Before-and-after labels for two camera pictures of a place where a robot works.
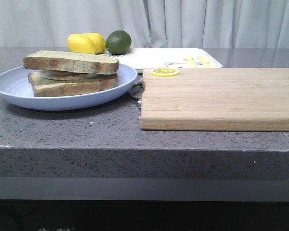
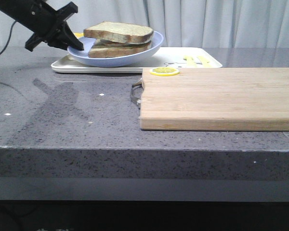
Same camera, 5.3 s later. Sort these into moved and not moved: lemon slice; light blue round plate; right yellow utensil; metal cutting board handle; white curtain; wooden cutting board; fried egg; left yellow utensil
Moved: fried egg; light blue round plate
Not moved: wooden cutting board; right yellow utensil; white curtain; left yellow utensil; lemon slice; metal cutting board handle
